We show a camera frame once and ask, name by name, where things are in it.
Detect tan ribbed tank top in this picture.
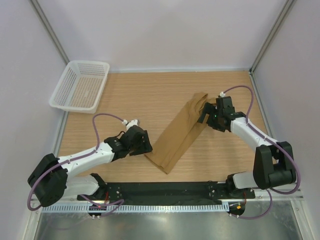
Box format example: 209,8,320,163
145,92,216,174

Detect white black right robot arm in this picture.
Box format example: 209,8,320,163
197,96,298,198

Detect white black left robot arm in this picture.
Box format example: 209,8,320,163
27,125,153,211

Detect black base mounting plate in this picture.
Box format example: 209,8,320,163
88,181,256,206

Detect white perforated plastic basket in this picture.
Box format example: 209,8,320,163
49,60,110,114

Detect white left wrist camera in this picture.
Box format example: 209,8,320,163
121,119,139,130

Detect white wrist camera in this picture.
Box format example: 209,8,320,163
218,91,226,98
121,119,139,130

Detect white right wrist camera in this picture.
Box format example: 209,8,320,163
218,91,226,98

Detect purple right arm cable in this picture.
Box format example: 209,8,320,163
217,85,302,220

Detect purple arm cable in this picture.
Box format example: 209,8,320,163
27,113,126,217
217,85,302,220

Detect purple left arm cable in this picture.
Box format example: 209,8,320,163
27,113,126,217

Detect slotted grey cable duct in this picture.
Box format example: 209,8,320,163
42,202,230,214

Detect aluminium frame rail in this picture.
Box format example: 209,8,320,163
210,183,304,202

